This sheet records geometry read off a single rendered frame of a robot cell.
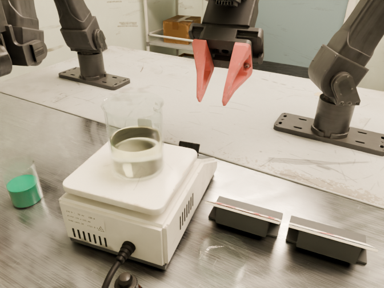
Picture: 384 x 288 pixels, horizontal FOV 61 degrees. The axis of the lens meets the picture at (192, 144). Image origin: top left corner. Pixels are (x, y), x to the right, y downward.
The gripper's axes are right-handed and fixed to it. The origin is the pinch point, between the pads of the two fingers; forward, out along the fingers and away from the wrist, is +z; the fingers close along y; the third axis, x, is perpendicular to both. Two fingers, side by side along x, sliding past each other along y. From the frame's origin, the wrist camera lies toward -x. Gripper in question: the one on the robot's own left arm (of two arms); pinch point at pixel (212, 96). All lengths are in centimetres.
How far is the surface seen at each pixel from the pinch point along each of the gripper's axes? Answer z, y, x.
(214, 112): -8.3, -5.8, 24.4
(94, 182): 15.8, -7.9, -7.7
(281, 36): -181, -18, 224
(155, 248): 20.6, 0.1, -5.1
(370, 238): 12.7, 22.5, 6.6
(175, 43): -122, -90, 165
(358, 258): 15.6, 20.8, 3.6
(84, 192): 17.2, -7.9, -8.7
